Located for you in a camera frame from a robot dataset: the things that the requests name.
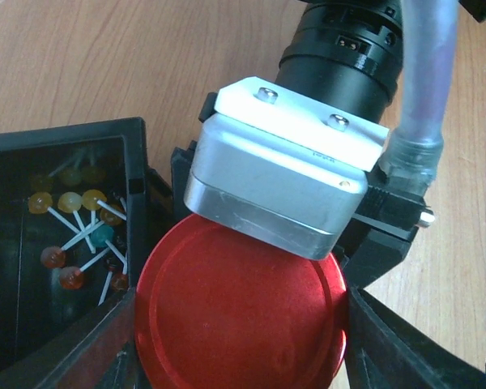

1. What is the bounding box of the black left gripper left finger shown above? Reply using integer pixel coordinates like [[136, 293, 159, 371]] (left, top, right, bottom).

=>
[[0, 288, 139, 388]]

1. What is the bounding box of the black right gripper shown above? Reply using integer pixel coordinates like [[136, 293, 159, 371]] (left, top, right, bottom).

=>
[[334, 166, 433, 288]]

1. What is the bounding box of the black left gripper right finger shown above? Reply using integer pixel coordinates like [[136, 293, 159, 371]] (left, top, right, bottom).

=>
[[346, 288, 486, 389]]

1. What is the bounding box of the red jar lid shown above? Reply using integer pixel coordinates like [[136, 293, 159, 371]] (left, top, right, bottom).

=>
[[134, 215, 347, 388]]

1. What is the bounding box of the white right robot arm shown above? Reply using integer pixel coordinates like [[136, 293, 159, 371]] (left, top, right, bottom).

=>
[[172, 1, 433, 287]]

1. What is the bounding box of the black candy bin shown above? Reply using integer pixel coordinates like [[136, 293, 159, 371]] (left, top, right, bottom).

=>
[[0, 118, 173, 369]]

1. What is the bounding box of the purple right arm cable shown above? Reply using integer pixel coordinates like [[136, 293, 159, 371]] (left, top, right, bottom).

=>
[[378, 0, 458, 187]]

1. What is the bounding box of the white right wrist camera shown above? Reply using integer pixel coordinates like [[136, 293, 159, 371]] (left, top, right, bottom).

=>
[[184, 76, 389, 260]]

